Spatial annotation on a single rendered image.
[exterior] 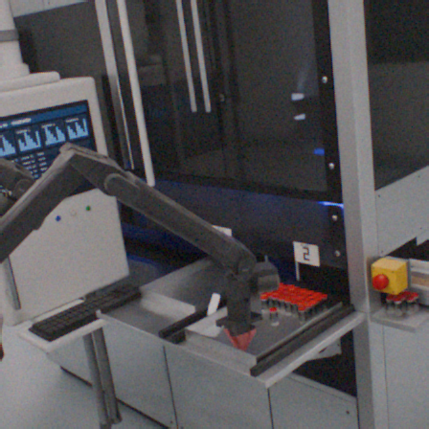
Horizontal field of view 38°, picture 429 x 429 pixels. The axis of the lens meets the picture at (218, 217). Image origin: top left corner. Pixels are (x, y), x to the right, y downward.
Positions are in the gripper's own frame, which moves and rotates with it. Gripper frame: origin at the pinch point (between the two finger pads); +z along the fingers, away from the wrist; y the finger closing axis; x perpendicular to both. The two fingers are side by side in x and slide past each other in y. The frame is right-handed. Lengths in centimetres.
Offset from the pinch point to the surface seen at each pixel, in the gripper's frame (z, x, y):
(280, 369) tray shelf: 1.8, -10.5, 2.4
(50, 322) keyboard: 8, 76, -11
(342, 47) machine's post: -71, -11, 28
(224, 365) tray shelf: 2.5, 2.0, -3.7
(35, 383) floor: 85, 191, 34
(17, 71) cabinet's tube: -71, 92, -4
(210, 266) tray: -3, 53, 38
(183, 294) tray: -0.7, 43.1, 18.0
